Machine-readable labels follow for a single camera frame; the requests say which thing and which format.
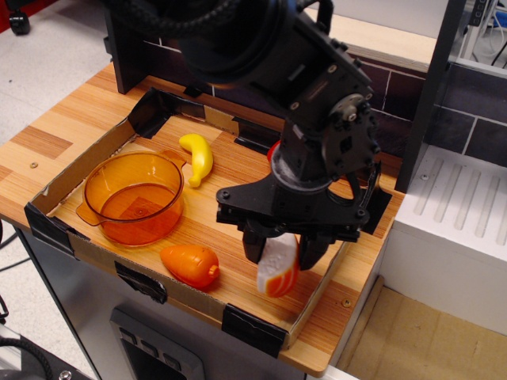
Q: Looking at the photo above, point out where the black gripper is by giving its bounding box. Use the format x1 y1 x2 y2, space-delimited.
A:
216 173 371 271

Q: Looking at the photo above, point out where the white and orange toy sushi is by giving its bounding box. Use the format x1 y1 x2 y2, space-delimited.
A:
257 234 299 298

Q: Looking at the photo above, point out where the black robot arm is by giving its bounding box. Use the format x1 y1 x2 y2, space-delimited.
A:
106 1 381 270

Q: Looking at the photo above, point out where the orange transparent plastic pot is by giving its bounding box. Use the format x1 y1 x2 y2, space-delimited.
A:
76 150 185 247

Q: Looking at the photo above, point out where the cardboard fence with black tape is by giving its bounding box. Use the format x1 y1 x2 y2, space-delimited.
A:
25 89 401 356

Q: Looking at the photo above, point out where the orange toy carrot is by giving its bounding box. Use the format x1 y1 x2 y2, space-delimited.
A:
160 245 220 288

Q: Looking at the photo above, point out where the red toy strawberry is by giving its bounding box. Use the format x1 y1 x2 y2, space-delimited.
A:
266 140 281 162

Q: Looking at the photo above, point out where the yellow toy banana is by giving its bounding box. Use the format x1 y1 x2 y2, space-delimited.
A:
179 133 214 188

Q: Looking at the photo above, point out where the white toy sink drainboard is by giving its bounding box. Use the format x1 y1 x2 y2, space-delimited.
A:
380 146 506 334

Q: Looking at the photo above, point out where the grey oven control panel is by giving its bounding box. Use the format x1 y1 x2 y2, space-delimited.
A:
110 308 205 379

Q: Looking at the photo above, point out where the black caster wheel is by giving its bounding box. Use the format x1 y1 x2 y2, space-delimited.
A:
9 9 31 36

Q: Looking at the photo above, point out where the dark grey right post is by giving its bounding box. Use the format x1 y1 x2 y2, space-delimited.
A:
395 0 467 193

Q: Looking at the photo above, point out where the dark grey post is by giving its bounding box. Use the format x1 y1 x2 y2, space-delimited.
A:
395 0 467 193
105 8 151 94

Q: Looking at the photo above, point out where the dark grey left post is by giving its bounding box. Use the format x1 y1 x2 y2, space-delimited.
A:
105 8 151 94

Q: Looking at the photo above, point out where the black braided cable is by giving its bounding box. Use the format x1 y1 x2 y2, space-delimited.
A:
0 336 48 380

